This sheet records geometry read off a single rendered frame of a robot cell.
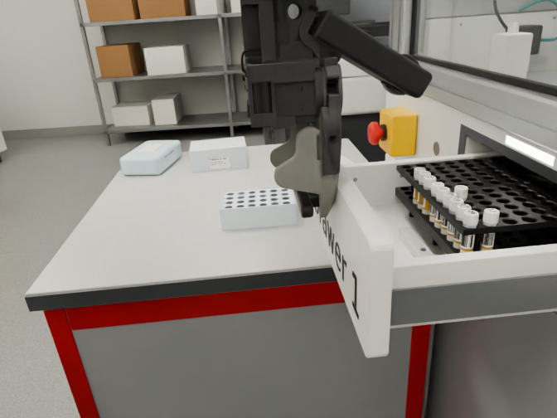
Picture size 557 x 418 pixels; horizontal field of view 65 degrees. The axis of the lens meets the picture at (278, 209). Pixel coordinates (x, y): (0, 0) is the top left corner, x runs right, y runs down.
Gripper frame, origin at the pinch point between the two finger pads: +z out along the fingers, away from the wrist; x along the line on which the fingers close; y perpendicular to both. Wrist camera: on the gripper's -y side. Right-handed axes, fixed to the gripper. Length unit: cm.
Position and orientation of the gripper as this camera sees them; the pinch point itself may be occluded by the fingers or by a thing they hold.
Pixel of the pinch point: (326, 196)
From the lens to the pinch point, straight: 45.4
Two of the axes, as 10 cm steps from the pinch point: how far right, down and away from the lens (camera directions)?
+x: 0.8, 4.1, -9.1
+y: -9.9, 0.9, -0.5
